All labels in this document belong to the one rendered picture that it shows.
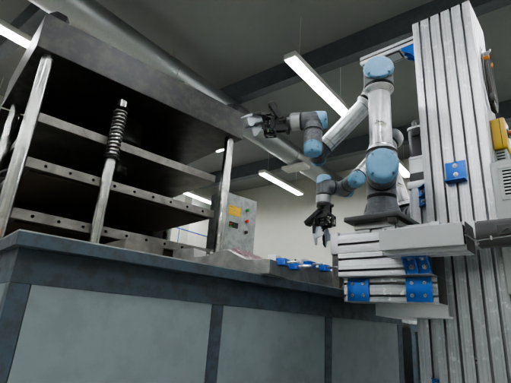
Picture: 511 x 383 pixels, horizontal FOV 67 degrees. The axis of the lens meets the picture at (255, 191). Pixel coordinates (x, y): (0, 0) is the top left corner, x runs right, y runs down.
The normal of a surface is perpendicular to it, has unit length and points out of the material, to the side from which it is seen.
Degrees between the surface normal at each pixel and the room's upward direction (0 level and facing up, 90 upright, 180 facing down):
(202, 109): 90
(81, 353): 90
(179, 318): 90
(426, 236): 90
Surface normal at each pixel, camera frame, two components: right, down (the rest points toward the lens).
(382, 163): -0.27, -0.20
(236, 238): 0.67, -0.20
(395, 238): -0.66, -0.29
